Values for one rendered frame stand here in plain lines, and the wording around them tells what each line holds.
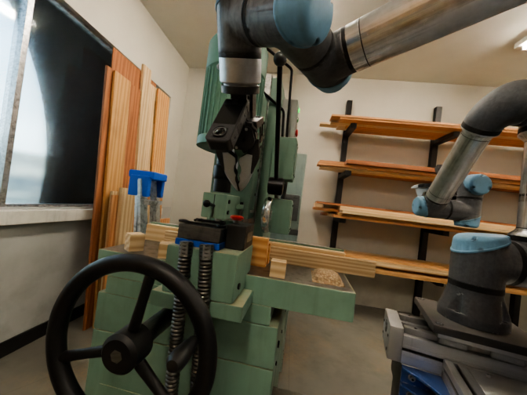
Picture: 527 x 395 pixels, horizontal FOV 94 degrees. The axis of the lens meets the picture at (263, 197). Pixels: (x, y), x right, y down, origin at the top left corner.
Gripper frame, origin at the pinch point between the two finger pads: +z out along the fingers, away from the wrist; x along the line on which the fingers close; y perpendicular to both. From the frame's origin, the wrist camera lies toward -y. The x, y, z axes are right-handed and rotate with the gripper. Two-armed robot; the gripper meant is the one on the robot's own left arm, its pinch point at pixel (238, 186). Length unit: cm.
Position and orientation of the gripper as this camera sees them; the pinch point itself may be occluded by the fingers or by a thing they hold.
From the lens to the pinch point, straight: 53.8
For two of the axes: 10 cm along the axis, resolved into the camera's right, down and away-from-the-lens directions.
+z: -0.3, 8.8, 4.8
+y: 2.2, -4.6, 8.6
